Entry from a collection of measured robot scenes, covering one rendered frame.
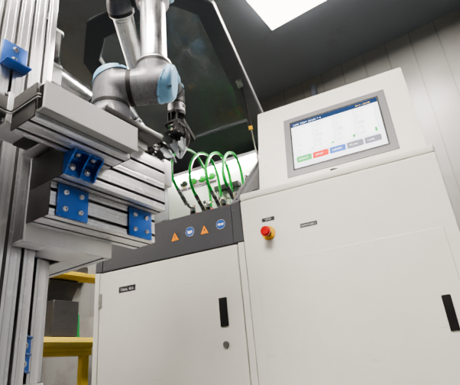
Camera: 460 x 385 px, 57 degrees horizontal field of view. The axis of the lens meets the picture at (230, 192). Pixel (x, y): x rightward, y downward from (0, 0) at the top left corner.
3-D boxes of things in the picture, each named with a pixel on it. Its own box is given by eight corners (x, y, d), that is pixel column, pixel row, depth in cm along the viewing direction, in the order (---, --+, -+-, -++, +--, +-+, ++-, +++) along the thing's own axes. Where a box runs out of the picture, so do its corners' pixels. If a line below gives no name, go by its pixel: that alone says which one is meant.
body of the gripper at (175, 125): (163, 135, 179) (163, 111, 184) (174, 143, 186) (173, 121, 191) (179, 130, 176) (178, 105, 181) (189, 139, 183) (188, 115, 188)
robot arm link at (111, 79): (98, 119, 139) (99, 85, 144) (139, 114, 139) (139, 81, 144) (84, 98, 128) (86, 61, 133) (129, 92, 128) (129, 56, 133)
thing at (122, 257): (102, 272, 182) (103, 236, 189) (109, 273, 186) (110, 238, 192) (234, 243, 160) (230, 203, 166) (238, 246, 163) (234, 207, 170)
